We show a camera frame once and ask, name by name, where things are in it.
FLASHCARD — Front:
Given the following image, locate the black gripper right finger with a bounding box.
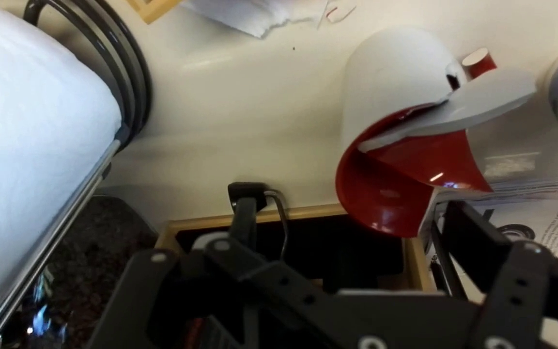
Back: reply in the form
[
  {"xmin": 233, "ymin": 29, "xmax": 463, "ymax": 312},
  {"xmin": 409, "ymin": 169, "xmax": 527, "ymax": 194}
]
[{"xmin": 442, "ymin": 200, "xmax": 558, "ymax": 349}]

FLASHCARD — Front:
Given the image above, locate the broken white red mug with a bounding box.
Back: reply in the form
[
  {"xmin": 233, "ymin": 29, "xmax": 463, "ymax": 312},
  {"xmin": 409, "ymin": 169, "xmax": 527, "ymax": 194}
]
[{"xmin": 334, "ymin": 25, "xmax": 539, "ymax": 241}]

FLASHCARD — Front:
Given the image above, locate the black cable bundle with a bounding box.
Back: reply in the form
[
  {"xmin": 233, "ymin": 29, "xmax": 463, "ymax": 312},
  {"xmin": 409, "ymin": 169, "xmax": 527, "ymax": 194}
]
[{"xmin": 24, "ymin": 0, "xmax": 155, "ymax": 153}]

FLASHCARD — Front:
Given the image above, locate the printed paper leaflet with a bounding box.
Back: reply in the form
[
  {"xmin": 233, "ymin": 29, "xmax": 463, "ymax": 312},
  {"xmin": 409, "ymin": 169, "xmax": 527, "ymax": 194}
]
[{"xmin": 465, "ymin": 173, "xmax": 558, "ymax": 349}]

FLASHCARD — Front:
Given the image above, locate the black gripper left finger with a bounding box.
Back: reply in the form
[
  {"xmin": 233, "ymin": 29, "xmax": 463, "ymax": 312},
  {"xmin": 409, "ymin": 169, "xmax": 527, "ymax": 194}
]
[{"xmin": 87, "ymin": 196, "xmax": 384, "ymax": 349}]

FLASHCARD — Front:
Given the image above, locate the small red mug shard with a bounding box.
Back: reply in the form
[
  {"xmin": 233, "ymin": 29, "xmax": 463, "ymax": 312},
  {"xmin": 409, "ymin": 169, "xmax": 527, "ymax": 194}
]
[{"xmin": 459, "ymin": 47, "xmax": 498, "ymax": 82}]

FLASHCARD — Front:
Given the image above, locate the crumpled white napkin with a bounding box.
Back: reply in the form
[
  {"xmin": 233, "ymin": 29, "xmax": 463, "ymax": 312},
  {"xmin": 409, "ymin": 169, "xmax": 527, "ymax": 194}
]
[{"xmin": 184, "ymin": 0, "xmax": 359, "ymax": 39}]

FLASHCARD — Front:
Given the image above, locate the wooden shelf stand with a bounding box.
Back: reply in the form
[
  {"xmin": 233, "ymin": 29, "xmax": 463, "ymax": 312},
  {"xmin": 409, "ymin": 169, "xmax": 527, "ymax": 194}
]
[{"xmin": 155, "ymin": 202, "xmax": 438, "ymax": 297}]

